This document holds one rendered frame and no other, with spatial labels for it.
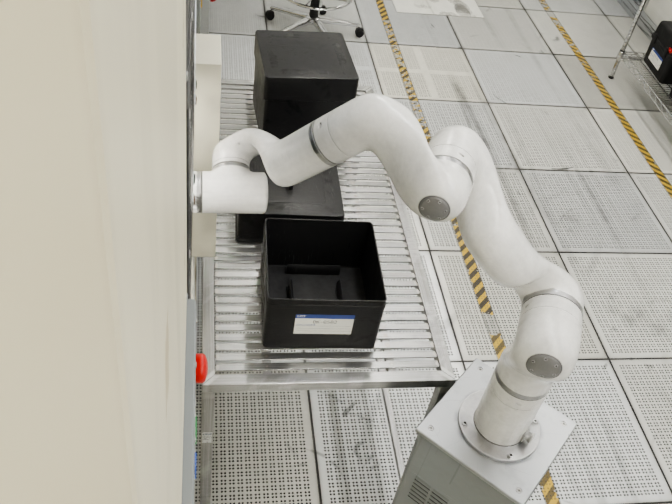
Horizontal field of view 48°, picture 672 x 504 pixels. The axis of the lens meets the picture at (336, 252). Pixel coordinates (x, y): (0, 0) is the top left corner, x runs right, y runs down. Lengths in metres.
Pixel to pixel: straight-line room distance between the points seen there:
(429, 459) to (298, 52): 1.29
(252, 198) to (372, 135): 0.33
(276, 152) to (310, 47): 1.07
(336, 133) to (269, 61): 1.05
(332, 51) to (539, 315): 1.27
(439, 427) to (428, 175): 0.71
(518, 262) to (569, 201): 2.45
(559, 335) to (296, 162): 0.57
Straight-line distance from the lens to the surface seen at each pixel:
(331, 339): 1.81
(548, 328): 1.45
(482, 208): 1.38
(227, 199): 1.50
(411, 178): 1.26
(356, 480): 2.54
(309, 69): 2.33
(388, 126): 1.28
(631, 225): 3.86
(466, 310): 3.09
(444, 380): 1.85
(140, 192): 0.16
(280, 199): 2.06
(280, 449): 2.56
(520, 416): 1.68
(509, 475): 1.75
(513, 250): 1.39
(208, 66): 1.54
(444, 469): 1.80
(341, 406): 2.68
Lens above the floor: 2.18
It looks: 43 degrees down
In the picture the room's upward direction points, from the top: 10 degrees clockwise
